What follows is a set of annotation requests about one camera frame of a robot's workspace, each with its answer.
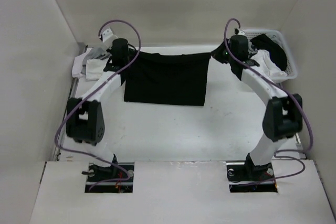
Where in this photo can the white tank top in basket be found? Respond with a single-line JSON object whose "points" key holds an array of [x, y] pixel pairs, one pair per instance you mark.
{"points": [[268, 67]]}

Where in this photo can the black tank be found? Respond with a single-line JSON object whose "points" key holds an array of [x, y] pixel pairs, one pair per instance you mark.
{"points": [[168, 79], [277, 54]]}

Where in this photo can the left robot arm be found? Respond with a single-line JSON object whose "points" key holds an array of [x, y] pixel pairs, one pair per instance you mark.
{"points": [[85, 122]]}

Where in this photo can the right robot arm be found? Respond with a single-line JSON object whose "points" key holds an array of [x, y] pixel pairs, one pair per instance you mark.
{"points": [[282, 118]]}

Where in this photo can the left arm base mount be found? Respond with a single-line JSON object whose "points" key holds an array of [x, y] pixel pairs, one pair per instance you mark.
{"points": [[109, 179]]}

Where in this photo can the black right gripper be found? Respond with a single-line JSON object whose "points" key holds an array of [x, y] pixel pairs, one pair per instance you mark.
{"points": [[217, 53]]}

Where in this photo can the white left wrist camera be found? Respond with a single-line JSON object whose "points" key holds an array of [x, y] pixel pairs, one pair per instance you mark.
{"points": [[107, 35]]}

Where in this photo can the folded grey tank top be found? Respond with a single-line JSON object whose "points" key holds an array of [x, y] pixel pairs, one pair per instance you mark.
{"points": [[97, 53]]}

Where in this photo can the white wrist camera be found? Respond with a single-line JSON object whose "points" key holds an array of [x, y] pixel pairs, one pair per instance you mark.
{"points": [[239, 32], [107, 35]]}

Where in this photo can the white plastic laundry basket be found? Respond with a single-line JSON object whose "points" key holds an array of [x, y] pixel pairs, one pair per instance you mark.
{"points": [[278, 38]]}

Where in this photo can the white tank top under stack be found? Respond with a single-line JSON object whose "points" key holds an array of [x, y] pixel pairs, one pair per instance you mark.
{"points": [[78, 69]]}

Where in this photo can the folded white tank top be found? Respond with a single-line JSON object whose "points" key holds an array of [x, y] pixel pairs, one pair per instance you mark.
{"points": [[94, 69]]}

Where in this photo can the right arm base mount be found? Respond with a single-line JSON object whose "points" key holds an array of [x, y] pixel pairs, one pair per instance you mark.
{"points": [[244, 177]]}

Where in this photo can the grey tank top in basket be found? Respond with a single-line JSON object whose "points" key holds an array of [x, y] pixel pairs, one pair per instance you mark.
{"points": [[252, 49]]}

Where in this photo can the black tank top in basket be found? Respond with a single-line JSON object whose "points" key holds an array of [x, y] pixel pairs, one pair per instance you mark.
{"points": [[277, 54]]}

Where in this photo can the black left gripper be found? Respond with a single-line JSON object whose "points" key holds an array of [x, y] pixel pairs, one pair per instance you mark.
{"points": [[109, 50]]}

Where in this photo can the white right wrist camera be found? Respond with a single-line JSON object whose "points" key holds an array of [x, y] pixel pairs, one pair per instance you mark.
{"points": [[239, 32]]}

